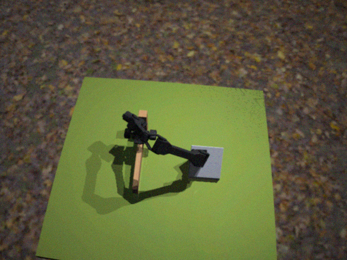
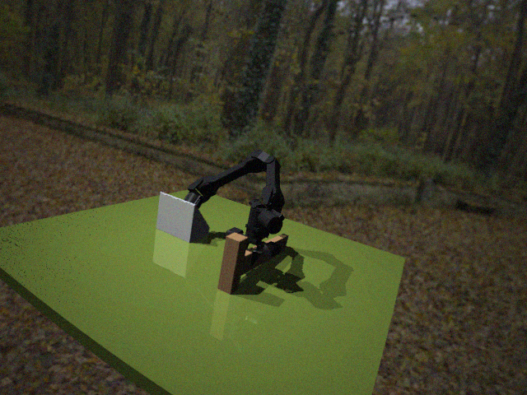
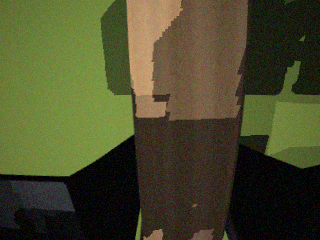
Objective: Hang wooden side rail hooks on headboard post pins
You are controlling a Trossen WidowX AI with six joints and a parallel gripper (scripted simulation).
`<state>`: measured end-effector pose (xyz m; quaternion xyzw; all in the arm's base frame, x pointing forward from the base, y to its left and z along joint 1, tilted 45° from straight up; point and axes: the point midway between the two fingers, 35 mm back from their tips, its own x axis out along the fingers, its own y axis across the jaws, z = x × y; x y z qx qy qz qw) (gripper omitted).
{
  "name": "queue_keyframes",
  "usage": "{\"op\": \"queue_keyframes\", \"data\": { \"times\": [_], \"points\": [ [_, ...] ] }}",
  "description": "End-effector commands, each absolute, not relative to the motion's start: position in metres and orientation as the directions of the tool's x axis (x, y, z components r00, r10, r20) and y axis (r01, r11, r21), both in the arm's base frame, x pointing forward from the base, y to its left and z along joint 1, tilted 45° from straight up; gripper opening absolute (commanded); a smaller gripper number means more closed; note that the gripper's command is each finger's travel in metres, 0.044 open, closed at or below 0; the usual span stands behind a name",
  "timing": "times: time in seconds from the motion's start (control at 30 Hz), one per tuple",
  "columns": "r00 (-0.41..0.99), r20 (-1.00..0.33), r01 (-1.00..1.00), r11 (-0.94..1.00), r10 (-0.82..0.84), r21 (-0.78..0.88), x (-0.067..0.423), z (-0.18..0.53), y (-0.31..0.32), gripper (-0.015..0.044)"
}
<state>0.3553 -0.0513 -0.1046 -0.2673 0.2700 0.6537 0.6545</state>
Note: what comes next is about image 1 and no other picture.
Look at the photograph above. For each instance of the light brown wooden board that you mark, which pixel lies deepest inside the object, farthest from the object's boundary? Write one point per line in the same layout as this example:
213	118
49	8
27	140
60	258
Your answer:
136	177

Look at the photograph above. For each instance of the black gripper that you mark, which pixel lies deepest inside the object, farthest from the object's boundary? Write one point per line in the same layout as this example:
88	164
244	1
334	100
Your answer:
128	133

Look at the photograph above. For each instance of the dark brown wooden post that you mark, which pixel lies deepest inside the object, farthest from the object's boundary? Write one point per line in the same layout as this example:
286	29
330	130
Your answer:
143	114

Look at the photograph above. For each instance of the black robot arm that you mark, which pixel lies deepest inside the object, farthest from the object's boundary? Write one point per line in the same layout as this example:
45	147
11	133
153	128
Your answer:
197	157

